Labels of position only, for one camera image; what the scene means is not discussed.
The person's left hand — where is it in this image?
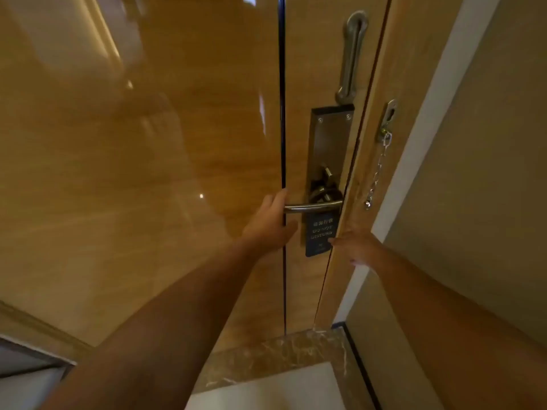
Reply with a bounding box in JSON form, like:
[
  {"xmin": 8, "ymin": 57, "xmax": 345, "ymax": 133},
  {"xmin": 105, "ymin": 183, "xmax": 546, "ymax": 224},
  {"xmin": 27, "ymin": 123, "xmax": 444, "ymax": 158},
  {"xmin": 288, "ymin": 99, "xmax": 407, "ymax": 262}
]
[{"xmin": 240, "ymin": 188, "xmax": 299, "ymax": 260}]

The person's right hand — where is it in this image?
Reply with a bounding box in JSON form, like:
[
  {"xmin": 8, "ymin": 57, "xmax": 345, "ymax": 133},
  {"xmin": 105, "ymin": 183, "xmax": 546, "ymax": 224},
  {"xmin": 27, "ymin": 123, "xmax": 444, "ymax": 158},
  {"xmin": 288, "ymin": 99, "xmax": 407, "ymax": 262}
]
[{"xmin": 328, "ymin": 228, "xmax": 386, "ymax": 269}]

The black do-not-disturb door hanger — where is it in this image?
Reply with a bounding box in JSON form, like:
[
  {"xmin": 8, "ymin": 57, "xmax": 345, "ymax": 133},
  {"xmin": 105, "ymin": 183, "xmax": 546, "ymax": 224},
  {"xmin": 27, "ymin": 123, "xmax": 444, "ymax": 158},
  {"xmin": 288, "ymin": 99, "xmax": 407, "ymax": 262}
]
[{"xmin": 304, "ymin": 210, "xmax": 341, "ymax": 258}]

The silver door lever handle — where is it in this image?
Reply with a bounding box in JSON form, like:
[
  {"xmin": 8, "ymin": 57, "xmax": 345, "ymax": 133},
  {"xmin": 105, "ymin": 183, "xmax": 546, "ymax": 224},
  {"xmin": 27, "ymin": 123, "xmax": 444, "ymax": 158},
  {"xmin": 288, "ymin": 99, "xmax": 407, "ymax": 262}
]
[{"xmin": 283, "ymin": 199, "xmax": 344, "ymax": 215}]

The glossy wooden door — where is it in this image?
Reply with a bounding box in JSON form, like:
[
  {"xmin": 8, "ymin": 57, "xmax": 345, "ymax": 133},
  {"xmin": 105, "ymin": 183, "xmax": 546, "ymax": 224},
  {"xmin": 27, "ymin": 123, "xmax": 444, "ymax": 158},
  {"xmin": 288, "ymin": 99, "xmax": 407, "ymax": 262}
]
[{"xmin": 0, "ymin": 0, "xmax": 392, "ymax": 354}]

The person's right forearm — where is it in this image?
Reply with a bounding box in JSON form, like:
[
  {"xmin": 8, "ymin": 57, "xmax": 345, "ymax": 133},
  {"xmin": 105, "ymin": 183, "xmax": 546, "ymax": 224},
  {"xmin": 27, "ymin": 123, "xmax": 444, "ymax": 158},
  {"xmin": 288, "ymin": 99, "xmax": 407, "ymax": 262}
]
[{"xmin": 369, "ymin": 246, "xmax": 547, "ymax": 410}]

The person's left forearm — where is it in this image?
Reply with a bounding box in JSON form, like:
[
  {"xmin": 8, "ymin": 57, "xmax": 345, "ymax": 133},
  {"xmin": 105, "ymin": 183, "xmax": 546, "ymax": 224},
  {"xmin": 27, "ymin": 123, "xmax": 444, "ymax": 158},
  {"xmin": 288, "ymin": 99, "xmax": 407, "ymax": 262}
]
[{"xmin": 40, "ymin": 239, "xmax": 262, "ymax": 410}]

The metal thumb turn knob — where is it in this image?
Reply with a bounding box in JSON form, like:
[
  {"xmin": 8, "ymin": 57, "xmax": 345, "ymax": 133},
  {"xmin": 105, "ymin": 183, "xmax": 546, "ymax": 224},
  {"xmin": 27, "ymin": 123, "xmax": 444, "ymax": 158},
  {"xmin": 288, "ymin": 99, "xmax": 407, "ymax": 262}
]
[{"xmin": 313, "ymin": 165, "xmax": 339, "ymax": 202}]

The steel inner lock plate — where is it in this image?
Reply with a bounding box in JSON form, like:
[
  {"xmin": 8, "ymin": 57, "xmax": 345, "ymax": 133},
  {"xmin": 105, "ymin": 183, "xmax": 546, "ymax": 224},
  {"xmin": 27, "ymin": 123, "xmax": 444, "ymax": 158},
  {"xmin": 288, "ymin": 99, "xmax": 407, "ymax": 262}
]
[{"xmin": 305, "ymin": 104, "xmax": 356, "ymax": 223}]

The black baseboard strip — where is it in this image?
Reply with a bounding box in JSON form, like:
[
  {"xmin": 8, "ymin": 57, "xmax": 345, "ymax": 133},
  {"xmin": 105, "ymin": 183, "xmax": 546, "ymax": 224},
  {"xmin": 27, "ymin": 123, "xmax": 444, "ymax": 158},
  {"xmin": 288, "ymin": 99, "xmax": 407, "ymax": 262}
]
[{"xmin": 331, "ymin": 321, "xmax": 382, "ymax": 410}]

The silver door chain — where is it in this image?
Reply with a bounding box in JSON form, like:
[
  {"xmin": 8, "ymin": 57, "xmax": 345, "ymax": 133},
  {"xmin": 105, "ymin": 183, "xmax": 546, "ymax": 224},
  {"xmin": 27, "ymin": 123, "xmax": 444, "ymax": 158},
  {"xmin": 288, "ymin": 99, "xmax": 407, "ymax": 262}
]
[{"xmin": 364, "ymin": 131, "xmax": 394, "ymax": 211}]

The metal chain bracket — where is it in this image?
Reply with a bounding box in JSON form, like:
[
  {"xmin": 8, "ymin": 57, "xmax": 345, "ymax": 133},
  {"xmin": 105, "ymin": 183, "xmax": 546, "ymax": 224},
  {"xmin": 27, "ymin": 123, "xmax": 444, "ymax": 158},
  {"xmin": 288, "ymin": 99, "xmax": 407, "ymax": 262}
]
[{"xmin": 375, "ymin": 99, "xmax": 399, "ymax": 144}]

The white wall trim strip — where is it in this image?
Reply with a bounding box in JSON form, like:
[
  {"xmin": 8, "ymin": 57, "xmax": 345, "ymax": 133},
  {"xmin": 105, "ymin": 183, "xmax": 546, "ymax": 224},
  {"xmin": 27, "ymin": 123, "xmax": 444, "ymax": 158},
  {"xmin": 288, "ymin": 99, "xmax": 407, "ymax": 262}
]
[{"xmin": 332, "ymin": 0, "xmax": 503, "ymax": 325}]

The wooden door frame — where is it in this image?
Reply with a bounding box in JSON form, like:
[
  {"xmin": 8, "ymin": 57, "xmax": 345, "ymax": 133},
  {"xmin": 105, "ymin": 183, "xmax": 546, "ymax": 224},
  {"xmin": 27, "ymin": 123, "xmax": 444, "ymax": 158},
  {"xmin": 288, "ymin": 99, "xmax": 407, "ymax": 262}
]
[{"xmin": 313, "ymin": 0, "xmax": 466, "ymax": 330}]

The metal chain slide track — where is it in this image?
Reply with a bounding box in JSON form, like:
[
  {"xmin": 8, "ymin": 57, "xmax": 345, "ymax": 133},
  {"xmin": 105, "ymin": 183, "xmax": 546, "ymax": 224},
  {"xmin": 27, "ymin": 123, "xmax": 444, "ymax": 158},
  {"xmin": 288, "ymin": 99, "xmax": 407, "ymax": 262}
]
[{"xmin": 334, "ymin": 10, "xmax": 370, "ymax": 105}]

